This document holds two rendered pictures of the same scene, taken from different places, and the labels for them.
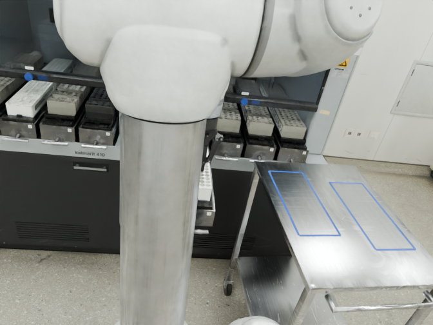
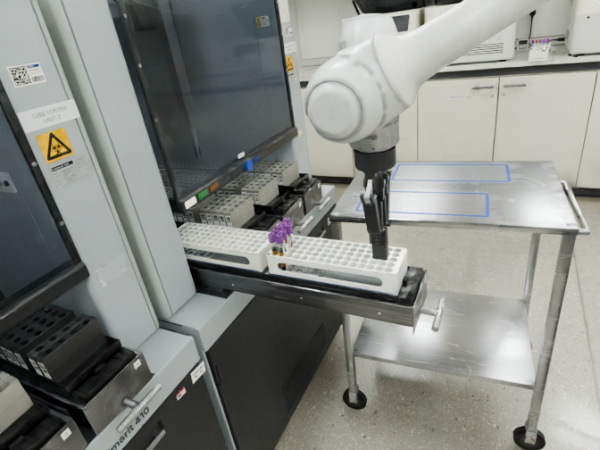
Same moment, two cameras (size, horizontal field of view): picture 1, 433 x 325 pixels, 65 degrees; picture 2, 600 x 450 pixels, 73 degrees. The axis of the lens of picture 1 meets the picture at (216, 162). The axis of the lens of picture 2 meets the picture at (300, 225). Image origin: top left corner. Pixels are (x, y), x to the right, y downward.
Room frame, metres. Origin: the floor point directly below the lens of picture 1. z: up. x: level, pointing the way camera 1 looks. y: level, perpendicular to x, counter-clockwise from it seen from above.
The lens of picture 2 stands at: (0.59, 0.70, 1.33)
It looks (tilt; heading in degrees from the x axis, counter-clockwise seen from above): 27 degrees down; 309
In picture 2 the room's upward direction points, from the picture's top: 9 degrees counter-clockwise
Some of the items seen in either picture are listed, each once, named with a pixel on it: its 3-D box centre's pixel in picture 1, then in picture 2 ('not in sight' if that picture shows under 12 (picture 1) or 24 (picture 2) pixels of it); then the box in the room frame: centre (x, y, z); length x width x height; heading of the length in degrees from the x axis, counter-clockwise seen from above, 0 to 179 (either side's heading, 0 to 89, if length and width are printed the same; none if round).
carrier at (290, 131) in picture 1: (292, 131); (288, 174); (1.44, -0.32, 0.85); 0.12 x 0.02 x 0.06; 98
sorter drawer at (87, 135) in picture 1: (110, 104); (16, 347); (1.53, 0.57, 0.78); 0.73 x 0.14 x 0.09; 9
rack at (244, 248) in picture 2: not in sight; (220, 246); (1.33, 0.12, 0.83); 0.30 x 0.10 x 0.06; 9
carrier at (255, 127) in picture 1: (260, 128); (266, 192); (1.42, -0.17, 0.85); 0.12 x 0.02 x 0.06; 99
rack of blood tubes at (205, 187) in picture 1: (194, 169); (335, 263); (1.02, 0.07, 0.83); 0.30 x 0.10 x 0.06; 10
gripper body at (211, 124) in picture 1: (203, 127); (375, 170); (0.92, 0.06, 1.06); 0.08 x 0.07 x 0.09; 100
